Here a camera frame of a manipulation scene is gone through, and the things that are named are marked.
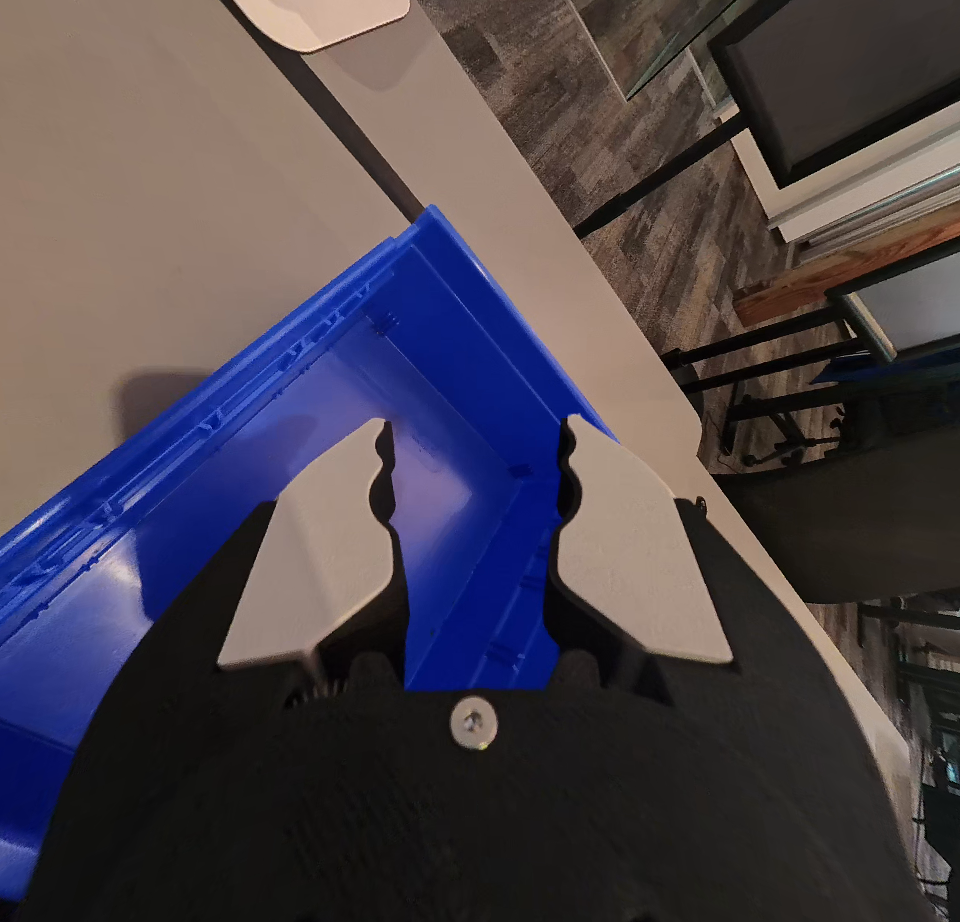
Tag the black office chair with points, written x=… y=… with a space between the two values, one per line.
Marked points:
x=847 y=524

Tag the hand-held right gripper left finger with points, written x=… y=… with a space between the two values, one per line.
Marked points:
x=315 y=562

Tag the blue plastic bin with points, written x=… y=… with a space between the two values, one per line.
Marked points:
x=465 y=352

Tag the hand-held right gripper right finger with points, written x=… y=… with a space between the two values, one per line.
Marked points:
x=641 y=562

